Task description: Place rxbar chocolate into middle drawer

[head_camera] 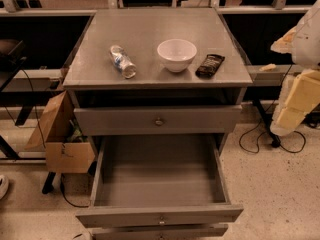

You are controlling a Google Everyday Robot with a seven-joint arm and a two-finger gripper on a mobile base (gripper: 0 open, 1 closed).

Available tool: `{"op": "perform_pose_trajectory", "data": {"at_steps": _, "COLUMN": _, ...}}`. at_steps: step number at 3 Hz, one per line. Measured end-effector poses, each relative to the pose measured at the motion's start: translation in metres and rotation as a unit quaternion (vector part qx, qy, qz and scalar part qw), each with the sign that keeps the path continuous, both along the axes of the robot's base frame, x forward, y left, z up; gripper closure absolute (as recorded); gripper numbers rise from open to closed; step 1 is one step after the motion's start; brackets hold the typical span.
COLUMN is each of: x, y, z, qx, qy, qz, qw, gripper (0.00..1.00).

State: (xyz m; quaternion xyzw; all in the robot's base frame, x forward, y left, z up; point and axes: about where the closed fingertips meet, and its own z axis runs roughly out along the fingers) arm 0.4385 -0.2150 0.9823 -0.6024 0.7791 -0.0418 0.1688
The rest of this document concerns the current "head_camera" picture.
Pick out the dark desk left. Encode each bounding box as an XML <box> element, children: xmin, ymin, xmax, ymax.
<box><xmin>0</xmin><ymin>38</ymin><xmax>28</xmax><ymax>161</ymax></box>

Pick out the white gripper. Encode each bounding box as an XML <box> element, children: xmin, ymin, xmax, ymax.
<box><xmin>270</xmin><ymin>27</ymin><xmax>320</xmax><ymax>136</ymax></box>

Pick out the open grey middle drawer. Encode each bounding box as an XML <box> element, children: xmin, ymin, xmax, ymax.
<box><xmin>77</xmin><ymin>134</ymin><xmax>243</xmax><ymax>228</ymax></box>

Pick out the black floor cable right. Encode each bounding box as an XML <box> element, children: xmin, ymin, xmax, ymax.
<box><xmin>238</xmin><ymin>63</ymin><xmax>307</xmax><ymax>155</ymax></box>

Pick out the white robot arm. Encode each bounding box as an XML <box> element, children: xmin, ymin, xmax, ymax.
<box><xmin>270</xmin><ymin>0</ymin><xmax>320</xmax><ymax>136</ymax></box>

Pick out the grey top drawer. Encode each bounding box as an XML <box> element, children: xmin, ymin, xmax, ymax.
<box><xmin>74</xmin><ymin>105</ymin><xmax>242</xmax><ymax>136</ymax></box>

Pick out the grey bottom drawer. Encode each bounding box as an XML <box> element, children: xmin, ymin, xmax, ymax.
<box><xmin>92</xmin><ymin>224</ymin><xmax>228</xmax><ymax>240</ymax></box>

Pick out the black floor cable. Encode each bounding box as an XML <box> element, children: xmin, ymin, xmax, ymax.
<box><xmin>59</xmin><ymin>173</ymin><xmax>90</xmax><ymax>209</ymax></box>
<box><xmin>238</xmin><ymin>63</ymin><xmax>307</xmax><ymax>155</ymax></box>

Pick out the open cardboard box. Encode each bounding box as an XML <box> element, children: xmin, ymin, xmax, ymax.
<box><xmin>25</xmin><ymin>91</ymin><xmax>95</xmax><ymax>173</ymax></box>

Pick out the white round object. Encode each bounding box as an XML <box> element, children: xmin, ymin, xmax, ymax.
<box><xmin>0</xmin><ymin>175</ymin><xmax>9</xmax><ymax>199</ymax></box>

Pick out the black floor cable left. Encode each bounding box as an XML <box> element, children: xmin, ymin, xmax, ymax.
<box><xmin>59</xmin><ymin>173</ymin><xmax>90</xmax><ymax>209</ymax></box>

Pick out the black table leg right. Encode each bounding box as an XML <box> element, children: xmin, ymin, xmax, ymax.
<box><xmin>253</xmin><ymin>99</ymin><xmax>281</xmax><ymax>148</ymax></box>

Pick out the clear plastic water bottle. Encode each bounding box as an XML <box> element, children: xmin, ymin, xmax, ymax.
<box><xmin>109</xmin><ymin>45</ymin><xmax>136</xmax><ymax>79</ymax></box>

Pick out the grey drawer cabinet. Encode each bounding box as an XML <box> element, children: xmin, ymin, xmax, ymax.
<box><xmin>62</xmin><ymin>7</ymin><xmax>254</xmax><ymax>155</ymax></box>

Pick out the yellow foam scrap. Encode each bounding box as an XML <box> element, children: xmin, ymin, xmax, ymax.
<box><xmin>259</xmin><ymin>63</ymin><xmax>276</xmax><ymax>72</ymax></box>

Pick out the white ceramic bowl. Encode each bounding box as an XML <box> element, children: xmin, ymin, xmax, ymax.
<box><xmin>157</xmin><ymin>39</ymin><xmax>197</xmax><ymax>72</ymax></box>

